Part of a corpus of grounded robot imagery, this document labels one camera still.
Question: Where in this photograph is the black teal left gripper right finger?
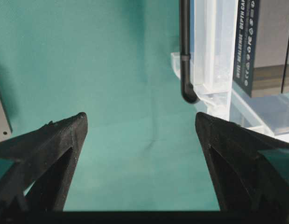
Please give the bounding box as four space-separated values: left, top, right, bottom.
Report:
195 112 289 224

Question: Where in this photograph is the black teal left gripper left finger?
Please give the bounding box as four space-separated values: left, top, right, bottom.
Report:
0 112 88 224

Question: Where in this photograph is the black box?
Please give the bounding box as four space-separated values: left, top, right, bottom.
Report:
233 0 289 98

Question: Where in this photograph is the clear plastic storage case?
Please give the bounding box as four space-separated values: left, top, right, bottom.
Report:
171 0 289 142

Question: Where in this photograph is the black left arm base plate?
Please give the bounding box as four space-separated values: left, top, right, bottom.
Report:
0 62 13 145

